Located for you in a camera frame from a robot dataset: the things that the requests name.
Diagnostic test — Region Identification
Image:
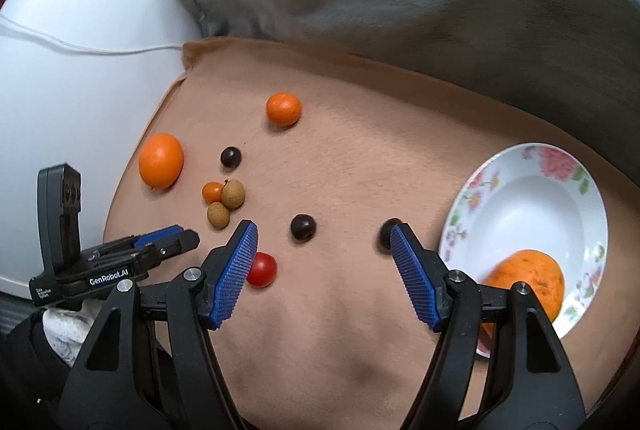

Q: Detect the red cherry tomato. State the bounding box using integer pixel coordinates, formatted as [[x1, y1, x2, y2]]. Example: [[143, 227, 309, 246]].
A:
[[246, 253, 278, 288]]

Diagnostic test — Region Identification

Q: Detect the small orange kumquat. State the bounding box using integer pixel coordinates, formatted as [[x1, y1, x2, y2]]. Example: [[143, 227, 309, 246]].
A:
[[201, 181, 226, 204]]

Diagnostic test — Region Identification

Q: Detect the person's left forearm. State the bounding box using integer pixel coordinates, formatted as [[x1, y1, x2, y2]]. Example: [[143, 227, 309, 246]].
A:
[[0, 310, 76, 411]]

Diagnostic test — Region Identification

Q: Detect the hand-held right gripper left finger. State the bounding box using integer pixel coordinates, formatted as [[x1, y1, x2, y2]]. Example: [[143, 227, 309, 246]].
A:
[[59, 219, 259, 430]]

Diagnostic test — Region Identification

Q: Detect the white floral plate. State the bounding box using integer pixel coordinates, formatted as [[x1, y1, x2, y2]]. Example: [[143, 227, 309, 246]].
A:
[[438, 141, 610, 358]]

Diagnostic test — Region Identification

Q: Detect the person's left hand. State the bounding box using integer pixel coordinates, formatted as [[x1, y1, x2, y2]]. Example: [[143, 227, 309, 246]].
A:
[[42, 297, 108, 367]]

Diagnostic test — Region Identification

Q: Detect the large orange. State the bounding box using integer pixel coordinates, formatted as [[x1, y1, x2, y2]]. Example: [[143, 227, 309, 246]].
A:
[[138, 133, 185, 190]]

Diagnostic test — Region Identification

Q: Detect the orange yellow mango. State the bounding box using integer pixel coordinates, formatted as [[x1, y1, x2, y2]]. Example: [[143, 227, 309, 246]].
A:
[[475, 249, 566, 343]]

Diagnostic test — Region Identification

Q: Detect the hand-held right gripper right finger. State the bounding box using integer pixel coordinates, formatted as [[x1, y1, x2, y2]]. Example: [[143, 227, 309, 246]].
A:
[[389, 223, 587, 430]]

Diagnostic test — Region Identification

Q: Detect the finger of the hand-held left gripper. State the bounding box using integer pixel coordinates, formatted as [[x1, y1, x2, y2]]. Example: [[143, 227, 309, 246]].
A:
[[142, 230, 201, 268], [102, 224, 185, 252]]

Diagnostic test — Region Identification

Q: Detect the white cable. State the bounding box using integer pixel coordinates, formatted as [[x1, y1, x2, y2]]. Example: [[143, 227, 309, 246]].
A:
[[0, 13, 185, 56]]

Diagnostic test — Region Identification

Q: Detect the small tangerine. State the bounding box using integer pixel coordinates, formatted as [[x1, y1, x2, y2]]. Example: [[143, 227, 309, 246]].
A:
[[265, 92, 303, 127]]

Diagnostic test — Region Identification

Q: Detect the tan fleece blanket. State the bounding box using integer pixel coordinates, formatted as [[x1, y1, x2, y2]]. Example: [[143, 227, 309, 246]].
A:
[[102, 38, 640, 430]]

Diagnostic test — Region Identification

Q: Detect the tan longan with stem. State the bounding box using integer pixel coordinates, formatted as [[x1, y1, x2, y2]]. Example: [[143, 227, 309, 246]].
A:
[[221, 179, 245, 210]]

